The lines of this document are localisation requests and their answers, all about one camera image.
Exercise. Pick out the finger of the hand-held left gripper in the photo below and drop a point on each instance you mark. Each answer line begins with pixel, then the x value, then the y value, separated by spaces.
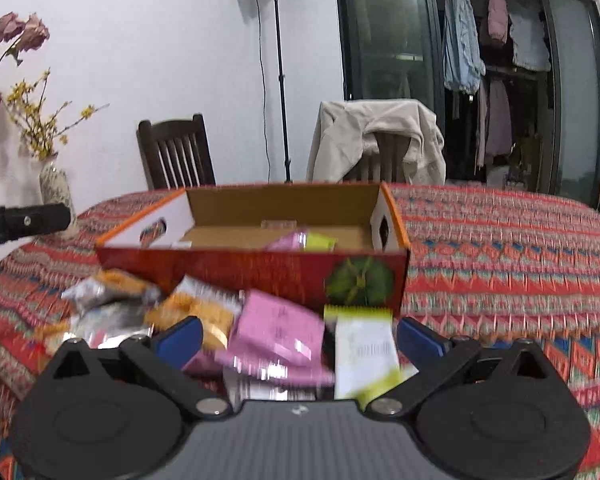
pixel 25 221

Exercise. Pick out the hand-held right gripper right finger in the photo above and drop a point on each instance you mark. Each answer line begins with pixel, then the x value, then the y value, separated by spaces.
pixel 421 342

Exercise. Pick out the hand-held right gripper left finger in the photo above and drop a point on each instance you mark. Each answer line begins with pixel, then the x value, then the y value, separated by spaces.
pixel 179 341

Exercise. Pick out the green and white snack packet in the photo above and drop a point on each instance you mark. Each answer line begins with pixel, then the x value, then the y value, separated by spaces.
pixel 365 355

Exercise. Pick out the orange and white snack packet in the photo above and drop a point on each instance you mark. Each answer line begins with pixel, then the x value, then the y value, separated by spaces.
pixel 117 282
pixel 200 306

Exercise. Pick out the red cardboard box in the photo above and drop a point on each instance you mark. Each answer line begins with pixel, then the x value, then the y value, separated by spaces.
pixel 255 270

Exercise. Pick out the floral ceramic vase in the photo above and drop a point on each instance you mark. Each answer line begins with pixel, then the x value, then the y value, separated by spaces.
pixel 55 187

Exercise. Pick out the silver snack packet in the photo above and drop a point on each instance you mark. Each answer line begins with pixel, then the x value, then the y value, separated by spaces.
pixel 111 321

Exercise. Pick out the yellow flower branches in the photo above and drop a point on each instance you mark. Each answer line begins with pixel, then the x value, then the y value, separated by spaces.
pixel 40 125

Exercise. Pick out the patterned red tablecloth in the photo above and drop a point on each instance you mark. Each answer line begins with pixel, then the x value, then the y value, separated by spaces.
pixel 505 270

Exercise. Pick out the small green snack packet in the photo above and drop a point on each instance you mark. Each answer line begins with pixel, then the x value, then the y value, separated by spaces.
pixel 321 243

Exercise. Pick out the small pink snack packet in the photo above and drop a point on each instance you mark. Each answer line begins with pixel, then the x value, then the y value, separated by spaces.
pixel 287 241

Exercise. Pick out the dark wooden chair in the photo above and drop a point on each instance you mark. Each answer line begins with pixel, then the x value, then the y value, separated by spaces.
pixel 175 152

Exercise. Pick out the wooden chair under jacket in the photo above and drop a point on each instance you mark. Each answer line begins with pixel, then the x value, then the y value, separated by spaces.
pixel 380 160

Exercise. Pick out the dried pink roses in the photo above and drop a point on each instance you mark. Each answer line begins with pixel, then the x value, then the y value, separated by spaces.
pixel 17 32

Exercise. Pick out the beige jacket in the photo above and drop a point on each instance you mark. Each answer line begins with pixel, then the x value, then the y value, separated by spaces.
pixel 340 130

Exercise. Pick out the mauve hanging clothes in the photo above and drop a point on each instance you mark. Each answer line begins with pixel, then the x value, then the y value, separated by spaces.
pixel 497 115

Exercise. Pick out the studio light on stand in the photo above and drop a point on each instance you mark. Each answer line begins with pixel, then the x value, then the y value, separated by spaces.
pixel 280 75

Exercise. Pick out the blue denim shirt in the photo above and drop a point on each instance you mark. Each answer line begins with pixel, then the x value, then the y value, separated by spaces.
pixel 460 40

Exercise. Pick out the light blue hanging garment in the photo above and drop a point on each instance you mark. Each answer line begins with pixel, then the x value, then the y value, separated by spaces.
pixel 530 40

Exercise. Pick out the pink hanging garment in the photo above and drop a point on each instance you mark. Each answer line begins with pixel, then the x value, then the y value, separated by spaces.
pixel 498 17

